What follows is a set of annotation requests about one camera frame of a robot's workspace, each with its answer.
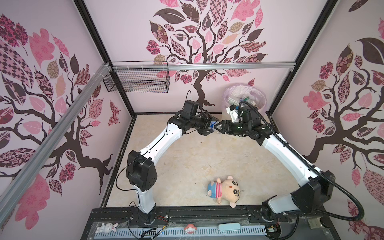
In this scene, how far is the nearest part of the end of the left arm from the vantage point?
1.99 feet

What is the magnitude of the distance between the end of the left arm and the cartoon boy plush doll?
0.93 feet

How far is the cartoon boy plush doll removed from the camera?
75 cm
